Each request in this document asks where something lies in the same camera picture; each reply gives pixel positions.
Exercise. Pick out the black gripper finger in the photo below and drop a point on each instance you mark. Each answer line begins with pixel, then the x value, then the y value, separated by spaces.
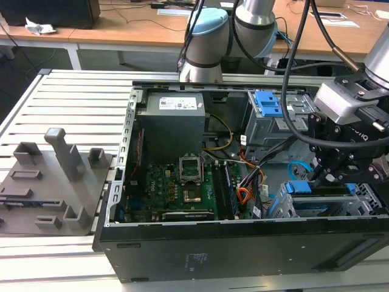
pixel 322 173
pixel 349 170

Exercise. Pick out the hard disk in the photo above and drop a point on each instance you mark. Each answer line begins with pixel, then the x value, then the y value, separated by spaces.
pixel 307 207

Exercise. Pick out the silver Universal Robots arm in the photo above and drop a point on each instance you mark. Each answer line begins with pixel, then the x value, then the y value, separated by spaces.
pixel 206 45

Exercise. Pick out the metal disk bay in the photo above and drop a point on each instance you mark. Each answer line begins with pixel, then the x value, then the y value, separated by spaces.
pixel 343 207

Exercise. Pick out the metal drive cage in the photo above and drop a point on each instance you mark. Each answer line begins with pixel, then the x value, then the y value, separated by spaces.
pixel 267 130

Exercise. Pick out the blue plastic latch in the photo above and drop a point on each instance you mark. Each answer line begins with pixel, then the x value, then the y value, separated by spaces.
pixel 269 103

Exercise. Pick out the RAM stick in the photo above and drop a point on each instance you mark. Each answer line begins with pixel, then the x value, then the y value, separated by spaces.
pixel 231 191

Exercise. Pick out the white paper sheet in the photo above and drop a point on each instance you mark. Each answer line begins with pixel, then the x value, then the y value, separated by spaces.
pixel 171 12
pixel 343 23

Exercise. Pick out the CPU socket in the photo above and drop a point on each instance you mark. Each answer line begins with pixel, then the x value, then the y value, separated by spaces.
pixel 192 195

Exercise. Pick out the black PC case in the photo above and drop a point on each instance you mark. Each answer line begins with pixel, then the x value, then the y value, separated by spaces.
pixel 212 252

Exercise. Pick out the black graphics card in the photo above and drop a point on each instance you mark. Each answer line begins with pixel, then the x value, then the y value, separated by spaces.
pixel 188 216

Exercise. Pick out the grey power supply unit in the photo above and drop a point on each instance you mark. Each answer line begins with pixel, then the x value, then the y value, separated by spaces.
pixel 170 124

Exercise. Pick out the green motherboard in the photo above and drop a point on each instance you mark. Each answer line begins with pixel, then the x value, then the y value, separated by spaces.
pixel 161 188

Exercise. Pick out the wooden desk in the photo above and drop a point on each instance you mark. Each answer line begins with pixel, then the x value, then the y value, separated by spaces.
pixel 121 27

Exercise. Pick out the grey parts rack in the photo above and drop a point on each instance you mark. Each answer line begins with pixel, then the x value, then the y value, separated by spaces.
pixel 51 182

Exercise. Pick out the black box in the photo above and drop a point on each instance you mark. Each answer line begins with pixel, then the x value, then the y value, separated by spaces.
pixel 48 12

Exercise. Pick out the crumpled white paper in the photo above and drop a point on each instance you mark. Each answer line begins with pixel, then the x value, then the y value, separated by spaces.
pixel 38 27

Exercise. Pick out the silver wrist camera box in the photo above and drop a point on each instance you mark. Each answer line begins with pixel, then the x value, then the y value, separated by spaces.
pixel 340 103

